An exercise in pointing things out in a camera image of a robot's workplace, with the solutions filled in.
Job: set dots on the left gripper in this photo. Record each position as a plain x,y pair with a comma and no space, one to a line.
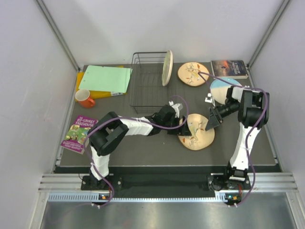
184,131

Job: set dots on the yellow folder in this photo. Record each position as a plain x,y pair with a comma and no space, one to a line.
95,94

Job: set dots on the green paper folder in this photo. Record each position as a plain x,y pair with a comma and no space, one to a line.
106,79

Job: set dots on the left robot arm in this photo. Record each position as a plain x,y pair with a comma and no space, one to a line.
106,135

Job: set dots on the bird plate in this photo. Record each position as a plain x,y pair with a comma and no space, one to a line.
188,73
200,138

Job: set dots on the purple treehouse book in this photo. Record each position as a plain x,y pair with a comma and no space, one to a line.
77,133

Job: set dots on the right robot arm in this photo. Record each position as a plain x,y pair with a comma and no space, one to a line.
252,107

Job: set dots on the black wire dish rack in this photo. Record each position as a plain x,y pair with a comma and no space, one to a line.
147,94

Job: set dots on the orange mug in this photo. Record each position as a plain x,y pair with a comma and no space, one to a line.
84,98

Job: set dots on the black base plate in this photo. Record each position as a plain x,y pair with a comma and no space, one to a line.
215,182

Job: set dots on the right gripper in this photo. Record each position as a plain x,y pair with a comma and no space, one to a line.
213,121

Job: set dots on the aluminium front rail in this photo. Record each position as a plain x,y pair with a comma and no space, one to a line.
261,182

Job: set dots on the dark paperback book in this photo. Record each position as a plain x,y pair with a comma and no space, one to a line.
230,69

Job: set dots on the blue and white plate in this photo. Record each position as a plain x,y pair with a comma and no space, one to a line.
219,90

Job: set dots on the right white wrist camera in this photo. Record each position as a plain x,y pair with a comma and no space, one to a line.
209,99

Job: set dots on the cream plate with sprig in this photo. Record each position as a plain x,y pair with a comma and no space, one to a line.
167,67

